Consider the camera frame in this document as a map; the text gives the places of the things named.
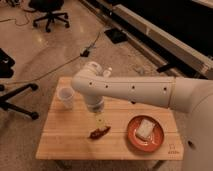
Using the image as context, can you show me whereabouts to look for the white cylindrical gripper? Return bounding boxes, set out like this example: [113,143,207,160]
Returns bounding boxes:
[87,100,104,128]

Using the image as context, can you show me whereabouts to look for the dark red dried pepper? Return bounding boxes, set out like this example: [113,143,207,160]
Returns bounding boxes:
[89,126,111,140]

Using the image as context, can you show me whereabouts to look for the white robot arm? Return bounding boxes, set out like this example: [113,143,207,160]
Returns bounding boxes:
[72,62,213,171]

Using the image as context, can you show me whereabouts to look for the wooden table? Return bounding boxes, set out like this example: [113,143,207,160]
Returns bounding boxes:
[36,92,183,160]

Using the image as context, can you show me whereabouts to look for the small white bottle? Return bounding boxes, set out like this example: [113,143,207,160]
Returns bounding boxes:
[103,67,112,78]

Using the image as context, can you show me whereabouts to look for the white sponge block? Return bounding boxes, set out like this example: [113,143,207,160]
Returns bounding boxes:
[136,119,155,139]

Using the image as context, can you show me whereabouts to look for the orange round plate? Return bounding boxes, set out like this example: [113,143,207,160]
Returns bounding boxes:
[127,115,164,153]

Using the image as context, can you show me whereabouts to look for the black floor plate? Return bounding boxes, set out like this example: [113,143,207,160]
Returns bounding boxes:
[105,28,127,44]

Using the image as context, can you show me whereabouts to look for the black chair base left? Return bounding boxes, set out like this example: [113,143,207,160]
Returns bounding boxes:
[0,48,40,121]

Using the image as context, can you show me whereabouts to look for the black office chair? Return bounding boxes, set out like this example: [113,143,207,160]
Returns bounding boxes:
[29,0,70,33]

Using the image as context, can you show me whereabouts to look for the black floor cable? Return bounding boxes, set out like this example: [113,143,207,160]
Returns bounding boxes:
[0,26,111,86]

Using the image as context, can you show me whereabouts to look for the long grey rail beam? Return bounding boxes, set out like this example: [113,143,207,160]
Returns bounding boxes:
[80,0,213,80]

